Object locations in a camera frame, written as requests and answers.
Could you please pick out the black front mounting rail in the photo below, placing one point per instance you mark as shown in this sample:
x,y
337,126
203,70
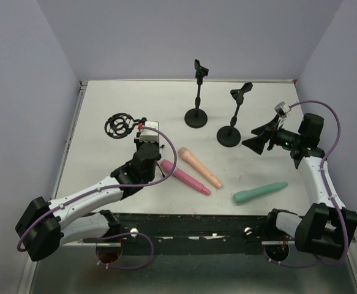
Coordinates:
x,y
181,234

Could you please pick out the pink toy microphone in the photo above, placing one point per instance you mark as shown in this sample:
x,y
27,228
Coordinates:
x,y
183,177

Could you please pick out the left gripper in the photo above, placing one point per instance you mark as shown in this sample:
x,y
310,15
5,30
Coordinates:
x,y
137,143

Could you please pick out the black tripod shock-mount stand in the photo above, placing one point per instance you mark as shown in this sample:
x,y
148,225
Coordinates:
x,y
126,128

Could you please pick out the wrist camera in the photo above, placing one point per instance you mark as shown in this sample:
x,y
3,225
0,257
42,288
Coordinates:
x,y
282,109
148,132

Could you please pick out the black round-base stand rear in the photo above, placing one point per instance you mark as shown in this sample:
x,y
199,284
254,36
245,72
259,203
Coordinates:
x,y
196,117

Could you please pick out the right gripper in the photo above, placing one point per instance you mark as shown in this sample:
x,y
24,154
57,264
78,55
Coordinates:
x,y
272,138

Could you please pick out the peach toy microphone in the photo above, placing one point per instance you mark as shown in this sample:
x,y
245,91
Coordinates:
x,y
187,156

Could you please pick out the black round-base stand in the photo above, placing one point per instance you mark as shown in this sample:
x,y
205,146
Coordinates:
x,y
196,117
229,136

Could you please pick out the green toy microphone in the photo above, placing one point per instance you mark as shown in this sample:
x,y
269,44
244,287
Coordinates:
x,y
248,195

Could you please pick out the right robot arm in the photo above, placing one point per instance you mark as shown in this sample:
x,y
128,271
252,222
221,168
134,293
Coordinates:
x,y
327,228

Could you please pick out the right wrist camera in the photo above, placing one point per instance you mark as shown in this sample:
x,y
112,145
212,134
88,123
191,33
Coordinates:
x,y
282,109

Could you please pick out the black round-base stand front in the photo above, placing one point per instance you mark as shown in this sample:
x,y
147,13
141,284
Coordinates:
x,y
229,136

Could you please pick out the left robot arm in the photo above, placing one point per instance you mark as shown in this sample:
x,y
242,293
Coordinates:
x,y
46,225

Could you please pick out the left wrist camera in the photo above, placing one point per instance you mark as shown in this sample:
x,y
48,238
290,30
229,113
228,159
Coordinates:
x,y
148,132

